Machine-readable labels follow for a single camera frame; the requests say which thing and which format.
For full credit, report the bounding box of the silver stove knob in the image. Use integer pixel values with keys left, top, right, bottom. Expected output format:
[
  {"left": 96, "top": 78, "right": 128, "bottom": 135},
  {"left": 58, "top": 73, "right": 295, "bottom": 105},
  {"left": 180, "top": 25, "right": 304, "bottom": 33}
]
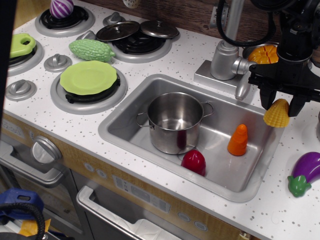
[
  {"left": 5, "top": 79, "right": 37, "bottom": 102},
  {"left": 44, "top": 53, "right": 73, "bottom": 73},
  {"left": 76, "top": 30, "right": 96, "bottom": 40},
  {"left": 102, "top": 11, "right": 126, "bottom": 27}
]

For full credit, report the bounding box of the green toy plate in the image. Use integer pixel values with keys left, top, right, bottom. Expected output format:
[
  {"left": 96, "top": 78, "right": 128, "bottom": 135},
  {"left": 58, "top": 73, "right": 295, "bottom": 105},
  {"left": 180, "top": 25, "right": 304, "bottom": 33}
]
[{"left": 59, "top": 60, "right": 117, "bottom": 96}]

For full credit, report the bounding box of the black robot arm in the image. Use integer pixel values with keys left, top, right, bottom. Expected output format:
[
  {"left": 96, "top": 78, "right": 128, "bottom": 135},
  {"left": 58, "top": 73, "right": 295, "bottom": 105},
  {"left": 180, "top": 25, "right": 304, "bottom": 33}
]
[{"left": 248, "top": 0, "right": 320, "bottom": 117}]

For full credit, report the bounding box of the orange toy pumpkin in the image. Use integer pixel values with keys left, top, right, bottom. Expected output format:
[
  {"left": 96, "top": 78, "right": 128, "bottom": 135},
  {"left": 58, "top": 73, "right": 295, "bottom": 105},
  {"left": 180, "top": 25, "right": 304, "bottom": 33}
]
[{"left": 248, "top": 45, "right": 279, "bottom": 64}]

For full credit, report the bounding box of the back right stove burner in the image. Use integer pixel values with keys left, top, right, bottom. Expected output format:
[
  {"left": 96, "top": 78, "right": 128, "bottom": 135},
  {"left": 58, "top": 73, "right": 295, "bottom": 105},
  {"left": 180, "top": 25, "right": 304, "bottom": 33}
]
[{"left": 109, "top": 32, "right": 175, "bottom": 64}]

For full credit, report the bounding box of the steel pot lid left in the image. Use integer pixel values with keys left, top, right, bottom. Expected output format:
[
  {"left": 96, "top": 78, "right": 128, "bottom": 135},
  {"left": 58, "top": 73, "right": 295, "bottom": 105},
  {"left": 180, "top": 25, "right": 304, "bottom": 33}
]
[{"left": 95, "top": 21, "right": 140, "bottom": 42}]

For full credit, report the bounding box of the small steel pot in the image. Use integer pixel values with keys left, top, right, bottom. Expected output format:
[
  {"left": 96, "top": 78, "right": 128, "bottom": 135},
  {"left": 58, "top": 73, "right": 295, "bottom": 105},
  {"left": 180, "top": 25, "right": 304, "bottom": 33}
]
[{"left": 241, "top": 39, "right": 313, "bottom": 71}]

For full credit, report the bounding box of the red toy pepper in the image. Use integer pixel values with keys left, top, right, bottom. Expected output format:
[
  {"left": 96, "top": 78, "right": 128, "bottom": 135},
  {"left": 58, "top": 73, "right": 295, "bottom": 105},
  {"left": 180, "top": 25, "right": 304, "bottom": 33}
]
[{"left": 180, "top": 149, "right": 206, "bottom": 177}]

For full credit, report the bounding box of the silver stove knob middle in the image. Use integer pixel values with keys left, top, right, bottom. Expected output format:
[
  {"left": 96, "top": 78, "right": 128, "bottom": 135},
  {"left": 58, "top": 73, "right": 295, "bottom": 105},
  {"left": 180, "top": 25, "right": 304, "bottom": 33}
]
[{"left": 44, "top": 53, "right": 73, "bottom": 73}]

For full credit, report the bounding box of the silver oven dial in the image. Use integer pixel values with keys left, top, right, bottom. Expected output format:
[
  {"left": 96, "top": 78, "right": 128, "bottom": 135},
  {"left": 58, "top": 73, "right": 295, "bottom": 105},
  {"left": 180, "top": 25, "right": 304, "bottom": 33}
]
[{"left": 30, "top": 135, "right": 62, "bottom": 164}]

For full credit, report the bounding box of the purple striped toy ball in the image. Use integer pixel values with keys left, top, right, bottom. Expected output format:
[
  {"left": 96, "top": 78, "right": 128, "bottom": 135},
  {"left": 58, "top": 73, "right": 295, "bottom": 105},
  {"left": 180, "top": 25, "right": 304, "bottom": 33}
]
[{"left": 49, "top": 0, "right": 74, "bottom": 20}]

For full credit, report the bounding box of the purple toy eggplant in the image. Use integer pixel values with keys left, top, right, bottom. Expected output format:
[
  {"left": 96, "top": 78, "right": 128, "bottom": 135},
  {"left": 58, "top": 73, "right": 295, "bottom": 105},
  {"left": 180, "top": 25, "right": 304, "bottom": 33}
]
[{"left": 287, "top": 152, "right": 320, "bottom": 198}]

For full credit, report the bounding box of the silver stove knob front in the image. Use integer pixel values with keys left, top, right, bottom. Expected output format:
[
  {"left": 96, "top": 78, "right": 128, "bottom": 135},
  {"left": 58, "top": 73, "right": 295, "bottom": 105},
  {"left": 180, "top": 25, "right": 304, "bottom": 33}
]
[{"left": 5, "top": 79, "right": 37, "bottom": 102}]

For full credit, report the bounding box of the steel pot in sink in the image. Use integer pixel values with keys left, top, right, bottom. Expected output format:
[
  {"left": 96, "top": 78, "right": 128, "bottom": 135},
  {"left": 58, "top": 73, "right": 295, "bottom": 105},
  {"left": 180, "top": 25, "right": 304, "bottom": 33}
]
[{"left": 135, "top": 92, "right": 215, "bottom": 155}]

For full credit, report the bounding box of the silver oven door handle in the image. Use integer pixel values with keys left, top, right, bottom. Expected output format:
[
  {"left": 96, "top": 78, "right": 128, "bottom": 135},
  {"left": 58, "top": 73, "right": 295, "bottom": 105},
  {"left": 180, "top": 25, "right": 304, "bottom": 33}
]
[{"left": 0, "top": 140, "right": 65, "bottom": 188}]

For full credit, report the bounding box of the hanging metal grater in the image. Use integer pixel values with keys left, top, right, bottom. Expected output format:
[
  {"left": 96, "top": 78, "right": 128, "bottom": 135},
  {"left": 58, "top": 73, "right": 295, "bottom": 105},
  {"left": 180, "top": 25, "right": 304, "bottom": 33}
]
[{"left": 209, "top": 3, "right": 229, "bottom": 28}]

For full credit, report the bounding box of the blue clamp tool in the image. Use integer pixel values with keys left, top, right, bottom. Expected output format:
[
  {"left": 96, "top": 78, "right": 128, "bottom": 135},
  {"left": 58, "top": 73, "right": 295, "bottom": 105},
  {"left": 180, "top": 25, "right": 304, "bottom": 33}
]
[{"left": 0, "top": 188, "right": 45, "bottom": 222}]

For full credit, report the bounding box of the front left stove burner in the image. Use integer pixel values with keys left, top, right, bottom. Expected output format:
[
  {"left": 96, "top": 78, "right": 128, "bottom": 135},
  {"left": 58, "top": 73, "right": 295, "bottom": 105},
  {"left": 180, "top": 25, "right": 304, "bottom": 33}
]
[{"left": 7, "top": 40, "right": 44, "bottom": 77}]

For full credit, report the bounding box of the stove burner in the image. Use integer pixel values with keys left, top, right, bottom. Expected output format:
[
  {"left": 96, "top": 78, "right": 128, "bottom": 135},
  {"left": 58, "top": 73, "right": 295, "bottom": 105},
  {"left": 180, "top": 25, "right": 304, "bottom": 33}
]
[
  {"left": 50, "top": 70, "right": 128, "bottom": 115},
  {"left": 109, "top": 32, "right": 175, "bottom": 64},
  {"left": 7, "top": 40, "right": 44, "bottom": 77},
  {"left": 35, "top": 5, "right": 95, "bottom": 38}
]

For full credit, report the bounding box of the back left stove burner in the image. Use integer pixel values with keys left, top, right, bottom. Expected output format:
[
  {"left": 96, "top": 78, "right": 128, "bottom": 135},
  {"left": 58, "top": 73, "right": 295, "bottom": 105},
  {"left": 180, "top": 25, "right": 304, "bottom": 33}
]
[{"left": 35, "top": 5, "right": 95, "bottom": 38}]

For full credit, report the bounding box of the silver stove knob rear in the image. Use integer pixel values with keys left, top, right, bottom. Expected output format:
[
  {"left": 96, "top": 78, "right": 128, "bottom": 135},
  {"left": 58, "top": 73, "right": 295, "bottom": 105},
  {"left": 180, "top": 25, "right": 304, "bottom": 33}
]
[{"left": 102, "top": 11, "right": 126, "bottom": 27}]

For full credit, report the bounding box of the green toy bitter gourd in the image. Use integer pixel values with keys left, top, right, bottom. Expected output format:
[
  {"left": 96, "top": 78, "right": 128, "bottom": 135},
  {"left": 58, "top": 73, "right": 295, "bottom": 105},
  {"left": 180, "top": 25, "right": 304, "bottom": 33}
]
[{"left": 68, "top": 39, "right": 116, "bottom": 62}]

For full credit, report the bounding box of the silver toy faucet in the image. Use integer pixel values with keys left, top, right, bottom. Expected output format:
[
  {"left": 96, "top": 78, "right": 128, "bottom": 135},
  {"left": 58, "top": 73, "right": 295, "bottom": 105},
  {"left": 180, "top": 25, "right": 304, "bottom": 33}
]
[{"left": 193, "top": 0, "right": 258, "bottom": 102}]

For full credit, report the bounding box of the silver dishwasher door handle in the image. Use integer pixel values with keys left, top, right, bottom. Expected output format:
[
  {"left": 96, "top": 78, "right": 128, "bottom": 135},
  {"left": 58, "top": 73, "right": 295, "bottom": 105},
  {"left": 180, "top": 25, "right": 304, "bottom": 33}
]
[{"left": 76, "top": 185, "right": 184, "bottom": 240}]

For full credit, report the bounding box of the steel pot lid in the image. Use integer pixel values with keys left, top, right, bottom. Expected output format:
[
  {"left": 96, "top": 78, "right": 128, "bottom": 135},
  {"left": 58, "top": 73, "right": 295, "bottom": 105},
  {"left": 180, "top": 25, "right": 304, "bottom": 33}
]
[
  {"left": 95, "top": 21, "right": 140, "bottom": 42},
  {"left": 140, "top": 20, "right": 179, "bottom": 39}
]

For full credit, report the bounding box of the silver stove knob back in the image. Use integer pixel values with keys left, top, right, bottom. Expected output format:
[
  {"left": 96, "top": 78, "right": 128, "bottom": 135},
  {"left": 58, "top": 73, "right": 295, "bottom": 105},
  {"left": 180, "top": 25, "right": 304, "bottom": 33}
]
[{"left": 76, "top": 30, "right": 96, "bottom": 40}]

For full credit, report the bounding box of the steel pot lid right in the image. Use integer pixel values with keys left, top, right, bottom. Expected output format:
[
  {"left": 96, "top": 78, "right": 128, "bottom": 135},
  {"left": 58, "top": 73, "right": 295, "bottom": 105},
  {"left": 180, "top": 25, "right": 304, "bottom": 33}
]
[{"left": 140, "top": 20, "right": 179, "bottom": 39}]

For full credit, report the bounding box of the green toy cutting board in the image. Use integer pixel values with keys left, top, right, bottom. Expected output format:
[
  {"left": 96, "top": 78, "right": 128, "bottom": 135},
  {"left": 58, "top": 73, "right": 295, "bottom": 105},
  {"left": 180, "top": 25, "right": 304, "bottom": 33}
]
[{"left": 9, "top": 33, "right": 36, "bottom": 59}]

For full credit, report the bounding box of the hanging white slotted spoon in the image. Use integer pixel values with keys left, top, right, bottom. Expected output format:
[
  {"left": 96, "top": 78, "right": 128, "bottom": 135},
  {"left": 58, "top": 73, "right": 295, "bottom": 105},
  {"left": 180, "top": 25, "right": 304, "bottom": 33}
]
[{"left": 122, "top": 0, "right": 141, "bottom": 9}]

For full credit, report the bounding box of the black corrugated hose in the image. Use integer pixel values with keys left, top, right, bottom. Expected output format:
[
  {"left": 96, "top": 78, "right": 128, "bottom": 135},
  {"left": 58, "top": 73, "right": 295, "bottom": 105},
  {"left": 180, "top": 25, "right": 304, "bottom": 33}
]
[{"left": 0, "top": 202, "right": 46, "bottom": 240}]

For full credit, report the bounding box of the yellow toy corn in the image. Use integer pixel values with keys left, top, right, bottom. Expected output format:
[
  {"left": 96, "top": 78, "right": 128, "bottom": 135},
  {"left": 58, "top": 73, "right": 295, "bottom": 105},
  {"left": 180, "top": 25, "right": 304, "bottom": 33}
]
[{"left": 263, "top": 98, "right": 290, "bottom": 128}]

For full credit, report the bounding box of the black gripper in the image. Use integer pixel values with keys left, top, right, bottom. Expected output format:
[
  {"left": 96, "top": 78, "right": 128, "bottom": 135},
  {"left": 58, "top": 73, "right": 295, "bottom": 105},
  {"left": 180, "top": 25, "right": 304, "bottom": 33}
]
[{"left": 249, "top": 61, "right": 320, "bottom": 117}]

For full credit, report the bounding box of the front right stove burner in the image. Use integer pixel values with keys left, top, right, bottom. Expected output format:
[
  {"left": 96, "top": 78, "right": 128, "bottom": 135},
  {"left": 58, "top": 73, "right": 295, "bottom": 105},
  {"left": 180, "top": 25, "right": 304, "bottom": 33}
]
[{"left": 50, "top": 70, "right": 128, "bottom": 115}]

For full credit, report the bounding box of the silver sink basin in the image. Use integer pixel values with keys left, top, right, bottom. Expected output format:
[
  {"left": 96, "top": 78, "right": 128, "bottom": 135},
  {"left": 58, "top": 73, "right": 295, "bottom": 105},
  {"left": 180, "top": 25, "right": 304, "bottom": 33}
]
[{"left": 98, "top": 74, "right": 283, "bottom": 202}]

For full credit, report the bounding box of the orange toy carrot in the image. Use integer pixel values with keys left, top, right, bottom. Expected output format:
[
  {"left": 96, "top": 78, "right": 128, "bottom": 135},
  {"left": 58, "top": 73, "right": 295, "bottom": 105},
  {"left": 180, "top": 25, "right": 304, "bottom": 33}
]
[{"left": 227, "top": 124, "right": 248, "bottom": 156}]

